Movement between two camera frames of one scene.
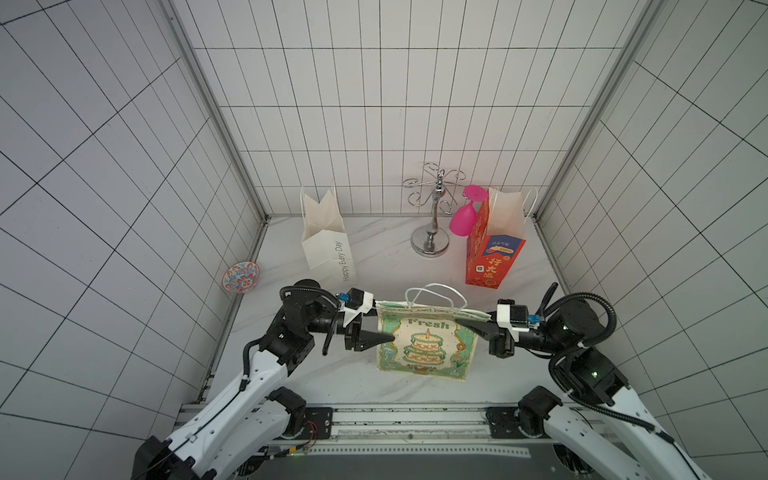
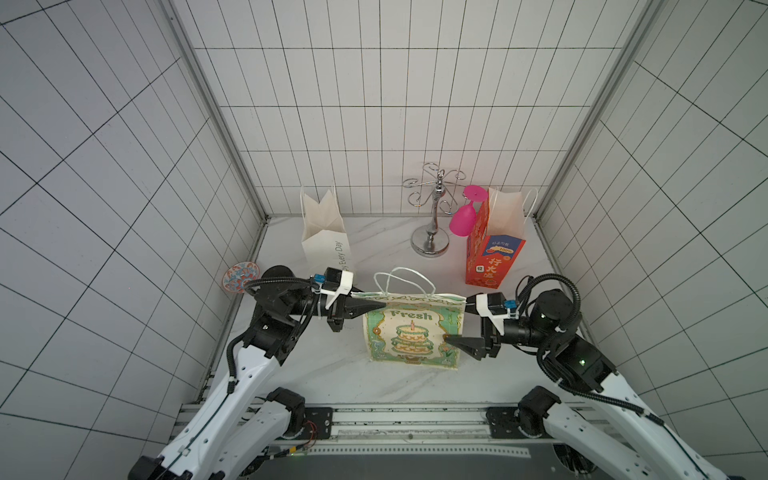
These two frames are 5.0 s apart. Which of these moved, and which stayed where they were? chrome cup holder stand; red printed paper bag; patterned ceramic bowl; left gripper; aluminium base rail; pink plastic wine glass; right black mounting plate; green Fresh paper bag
Moved: green Fresh paper bag; left gripper
Stayed: right black mounting plate; aluminium base rail; patterned ceramic bowl; chrome cup holder stand; red printed paper bag; pink plastic wine glass
